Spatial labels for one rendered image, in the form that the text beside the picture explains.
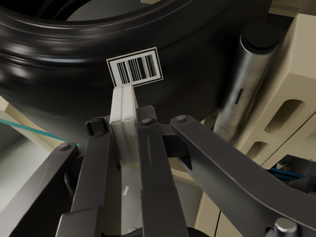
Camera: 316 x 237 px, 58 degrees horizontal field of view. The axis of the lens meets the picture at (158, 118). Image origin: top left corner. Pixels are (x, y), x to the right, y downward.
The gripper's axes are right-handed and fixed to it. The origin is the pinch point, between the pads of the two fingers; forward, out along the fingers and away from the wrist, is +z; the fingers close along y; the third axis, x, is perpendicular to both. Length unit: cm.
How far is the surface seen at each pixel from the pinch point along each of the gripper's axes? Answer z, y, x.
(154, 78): 15.5, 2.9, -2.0
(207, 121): 41.4, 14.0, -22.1
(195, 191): 55, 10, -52
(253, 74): 16.8, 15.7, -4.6
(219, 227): 43, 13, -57
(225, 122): 28.7, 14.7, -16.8
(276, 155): 25.9, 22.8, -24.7
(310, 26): 14.7, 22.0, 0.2
